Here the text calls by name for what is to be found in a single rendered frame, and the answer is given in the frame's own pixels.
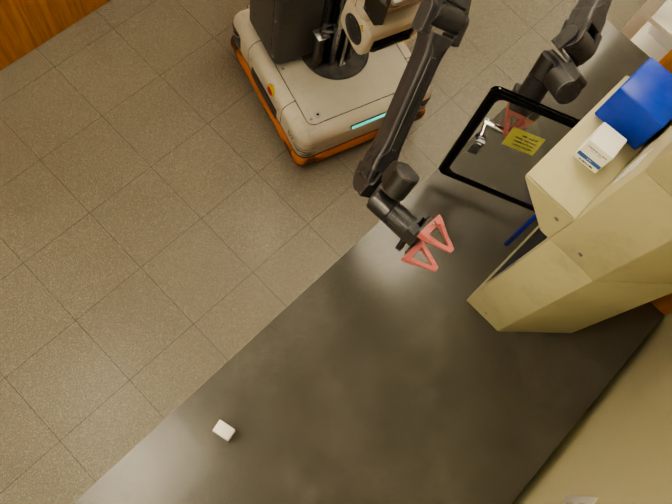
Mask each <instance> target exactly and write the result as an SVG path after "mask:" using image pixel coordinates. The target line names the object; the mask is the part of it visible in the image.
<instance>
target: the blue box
mask: <svg viewBox="0 0 672 504"><path fill-rule="evenodd" d="M595 115H596V116H597V117H598V118H600V119H601V120H602V121H603V122H606V123H607V124H608V125H609V126H611V127H612V128H613V129H614V130H616V131H617V132H618V133H619V134H621V135H622V136H623V137H624V138H626V139H627V141H626V143H627V144H628V145H630V146H631V147H632V148H633V149H637V148H638V147H640V146H641V145H642V144H643V143H645V142H646V141H647V140H648V139H650V138H651V137H652V136H653V135H655V134H656V133H657V132H658V131H660V130H661V129H662V128H663V127H665V126H666V124H667V123H668V122H669V121H670V120H671V119H672V74H671V73H670V72H669V71H667V70H666V69H665V68H664V67H663V66H662V65H661V64H659V63H658V62H657V61H656V60H655V59H654V58H652V57H650V58H649V59H648V60H647V61H646V62H645V63H644V64H643V65H642V66H641V67H640V68H639V69H638V70H637V71H636V72H635V73H634V74H633V75H632V76H631V77H630V78H629V79H628V80H627V81H626V82H625V83H624V84H623V85H622V86H621V87H620V88H619V89H618V90H617V91H616V92H615V93H614V94H613V95H612V96H611V97H610V98H609V99H608V100H607V101H606V102H605V103H604V104H603V105H602V106H601V107H600V108H599V109H598V110H597V111H596V112H595Z"/></svg>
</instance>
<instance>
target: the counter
mask: <svg viewBox="0 0 672 504"><path fill-rule="evenodd" d="M601 35H602V39H601V41H600V44H599V46H598V48H597V51H596V53H595V54H594V56H593V57H592V58H591V59H589V60H588V61H587V62H585V63H584V64H583V65H580V66H578V67H577V68H578V69H580V72H581V74H582V75H583V77H584V78H586V81H587V85H586V87H585V88H583V89H582V90H581V93H580V95H579V96H578V97H577V98H576V99H575V100H574V101H572V102H570V103H568V104H559V103H558V102H557V101H556V100H555V98H554V97H553V96H552V94H551V93H550V92H549V90H548V92H547V93H546V95H545V97H544V98H543V100H542V101H541V104H543V105H546V106H548V107H550V108H553V109H555V110H558V111H560V112H562V113H565V114H567V115H569V116H572V117H574V118H576V119H579V120H582V119H583V118H584V117H585V116H586V115H587V114H588V113H589V112H590V111H591V110H592V109H593V108H594V107H595V106H596V105H597V104H598V103H599V102H600V101H601V100H602V99H603V98H604V97H605V96H606V95H607V94H608V93H609V92H610V91H611V90H612V89H613V88H614V87H615V86H616V85H617V84H618V83H619V82H620V81H621V80H622V79H623V78H624V77H625V76H629V77H631V76H632V75H633V74H634V73H635V72H636V71H637V70H638V69H639V68H640V67H641V66H642V65H643V64H644V63H645V62H646V61H647V60H648V59H649V58H650V57H649V56H648V55H647V54H646V53H645V52H643V51H642V50H641V49H640V48H639V47H638V46H637V45H635V44H634V43H633V42H632V41H631V40H630V39H629V38H627V37H626V36H625V35H624V34H623V33H622V32H621V31H619V30H618V29H617V28H616V27H615V26H614V25H613V24H611V23H610V22H609V21H608V20H606V22H605V25H604V27H603V30H602V32H601ZM400 204H402V205H403V206H405V207H406V208H407V209H408V210H409V211H410V212H411V213H412V214H413V215H414V216H415V217H417V218H419V217H420V216H421V215H422V214H423V213H424V212H425V211H427V212H428V213H429V214H430V216H429V217H428V218H427V220H426V221H425V223H426V222H427V221H428V220H429V219H430V218H432V219H435V218H436V217H437V216H438V215H440V216H441V217H442V219H443V222H444V225H445V228H446V231H447V234H448V236H449V238H450V240H451V243H452V245H453V247H454V250H453V251H452V252H451V253H448V252H445V251H443V250H441V249H439V248H437V247H435V246H433V245H431V244H429V243H427V242H425V241H424V243H425V245H426V246H427V248H428V250H429V252H430V253H431V255H432V257H433V258H434V260H435V262H436V264H437V265H438V267H439V268H438V269H437V270H436V271H435V272H433V271H431V270H428V269H425V268H422V267H419V266H416V265H412V264H408V263H404V262H402V261H401V259H402V258H403V256H404V255H405V253H404V252H405V251H406V250H407V248H409V247H410V246H409V245H408V244H407V243H406V244H405V245H404V246H405V247H404V248H403V249H402V250H401V251H400V252H399V251H398V250H397V249H396V248H395V247H396V245H397V244H398V242H399V241H400V238H399V237H398V236H397V235H396V234H395V233H394V232H393V231H392V230H391V229H390V228H389V227H387V226H386V225H385V224H384V223H383V222H382V221H380V222H378V223H377V224H376V225H375V226H374V227H373V228H372V229H371V230H370V231H369V232H368V233H367V234H365V235H364V236H363V237H362V238H361V239H360V240H359V241H358V242H357V243H356V244H355V245H353V246H352V247H351V248H350V249H349V250H348V251H347V252H346V253H345V254H344V255H343V256H342V257H340V258H339V259H338V260H337V261H336V262H335V263H334V264H333V265H332V266H331V267H330V268H328V269H327V270H326V271H325V272H324V273H323V274H322V275H321V276H320V277H319V278H318V279H316V280H315V281H314V282H313V283H312V284H311V285H310V286H309V287H308V288H307V289H306V290H305V291H303V292H302V293H301V294H300V295H299V296H298V297H297V298H296V299H295V300H294V301H293V302H291V303H290V304H289V305H288V306H287V307H286V308H285V309H284V310H283V311H282V312H281V313H280V314H278V315H277V316H276V317H275V318H274V319H273V320H272V321H271V322H270V323H269V324H268V325H266V326H265V327H264V328H263V329H262V330H261V331H260V332H259V333H258V334H257V335H256V336H254V337H253V338H252V339H251V340H250V341H249V342H248V343H247V344H246V345H245V346H244V347H243V348H241V349H240V350H239V351H238V352H237V353H236V354H235V355H234V356H233V357H232V358H231V359H229V360H228V361H227V362H226V363H225V364H224V365H223V366H222V367H221V368H220V369H219V370H217V371H216V372H215V373H214V374H213V375H212V376H211V377H210V378H209V379H208V380H207V381H206V382H204V383H203V384H202V385H201V386H200V387H199V388H198V389H197V390H196V391H195V392H194V393H192V394H191V395H190V396H189V397H188V398H187V399H186V400H185V401H184V402H183V403H182V404H181V405H179V406H178V407H177V408H176V409H175V410H174V411H173V412H172V413H171V414H170V415H169V416H167V417H166V418H165V419H164V420H163V421H162V422H161V423H160V424H159V425H158V426H157V427H155V428H154V429H153V430H152V431H151V432H150V433H149V434H148V435H147V436H146V437H145V438H144V439H142V440H141V441H140V442H139V443H138V444H137V445H136V446H135V447H134V448H133V449H132V450H130V451H129V452H128V453H127V454H126V455H125V456H124V457H123V458H122V459H121V460H120V461H119V462H117V463H116V464H115V465H114V466H113V467H112V468H111V469H110V470H109V471H108V472H107V473H105V474H104V475H103V476H102V477H101V478H100V479H99V480H98V481H97V482H96V483H95V484H93V485H92V486H91V487H90V488H89V489H88V490H87V491H86V492H85V493H84V494H83V495H82V496H80V497H79V498H78V499H77V500H76V501H75V502H74V503H73V504H512V503H513V502H514V500H515V499H516V498H517V497H518V495H519V494H520V493H521V492H522V490H523V489H524V488H525V487H526V485H527V484H528V483H529V482H530V480H531V479H532V478H533V477H534V476H535V474H536V473H537V472H538V471H539V469H540V468H541V467H542V466H543V464H544V463H545V462H546V461H547V459H548V458H549V457H550V456H551V454H552V453H553V452H554V451H555V449H556V448H557V447H558V446H559V444H560V443H561V442H562V441H563V440H564V438H565V437H566V436H567V435H568V433H569V432H570V431H571V430H572V428H573V427H574V426H575V425H576V423H577V422H578V421H579V420H580V418H581V417H582V416H583V415H584V413H585V412H586V411H587V410H588V408H589V407H590V406H591V405H592V404H593V402H594V401H595V400H596V399H597V397H598V396H599V395H600V394H601V392H602V391H603V390H604V389H605V387H606V386H607V385H608V384H609V382H610V381H611V380H612V379H613V377H614V376H615V375H616V374H617V372H618V371H619V370H620V369H621V368H622V366H623V365H624V364H625V363H626V361H627V360H628V359H629V358H630V356H631V355H632V354H633V353H634V351H635V350H636V349H637V348H638V346H639V345H640V344H641V343H642V341H643V340H644V339H645V338H646V336H647V335H648V334H649V333H650V331H651V330H652V329H653V328H654V327H655V325H656V324H657V323H658V322H659V320H660V319H661V318H662V317H663V314H662V313H661V312H660V311H659V310H658V309H657V308H656V307H655V306H654V305H653V304H652V303H651V302H648V303H645V304H643V305H640V306H638V307H635V308H633V309H631V310H628V311H626V312H623V313H621V314H618V315H616V316H613V317H611V318H608V319H606V320H603V321H601V322H598V323H596V324H593V325H591V326H588V327H586V328H583V329H581V330H578V331H576V332H573V333H543V332H510V331H497V330H496V329H495V328H494V327H493V326H492V325H491V324H490V323H489V322H488V321H487V320H486V319H485V318H484V317H483V316H482V315H481V314H480V313H479V312H478V311H477V310H476V309H475V308H474V307H473V306H472V305H471V304H470V303H469V302H468V301H467V299H468V298H469V297H470V296H471V295H472V294H473V293H474V292H475V290H476V289H477V288H478V287H479V286H480V285H481V284H482V283H483V282H484V281H485V280H486V279H487V278H488V277H489V276H490V275H491V274H492V273H493V272H494V271H495V270H496V269H497V268H498V267H499V265H500V264H501V263H502V262H503V261H504V260H505V259H506V258H507V257H508V256H509V255H510V254H511V253H512V252H513V251H514V250H515V249H516V248H517V247H518V246H519V245H520V244H521V243H522V242H523V240H524V239H525V238H526V237H527V236H528V235H529V234H530V233H531V232H532V231H533V230H534V229H535V228H536V227H537V226H538V225H539V224H538V221H537V218H536V219H535V220H534V221H533V222H532V223H531V224H530V225H529V226H528V227H527V228H526V229H525V230H524V231H523V232H522V233H520V234H519V235H518V236H517V237H516V238H515V239H514V240H513V241H512V242H511V243H510V244H509V245H508V246H505V245H504V243H505V242H506V241H507V240H508V239H509V238H510V237H511V236H512V235H513V234H514V233H515V232H516V231H518V230H519V229H520V228H521V227H522V226H523V225H524V224H525V223H526V222H527V221H528V220H529V219H530V218H531V217H532V216H533V215H534V214H535V212H534V211H532V210H529V209H527V208H524V207H522V206H520V205H517V204H515V203H512V202H510V201H507V200H505V199H502V198H500V197H498V196H495V195H493V194H490V193H488V192H485V191H483V190H480V189H478V188H475V187H473V186H471V185H468V184H466V183H463V182H461V181H458V180H456V179H453V178H451V177H449V176H446V175H444V174H442V173H441V172H440V170H439V167H438V168H437V169H436V170H435V171H434V172H433V173H432V174H431V175H430V176H429V177H427V178H426V179H425V180H424V181H423V182H422V183H421V184H420V185H419V186H418V187H417V188H415V189H414V190H413V191H412V192H411V193H410V194H409V195H408V196H407V197H406V198H405V199H404V200H403V201H401V202H400ZM425 223H424V224H425ZM424 224H423V225H424ZM219 420H222V421H223V422H225V423H226V424H228V425H229V426H231V427H232V428H234V429H235V433H234V434H233V436H232V437H231V439H230V440H229V442H227V441H226V440H224V439H223V438H221V437H220V436H218V435H217V434H215V433H214V432H213V429H214V427H215V426H216V424H217V423H218V421H219Z"/></svg>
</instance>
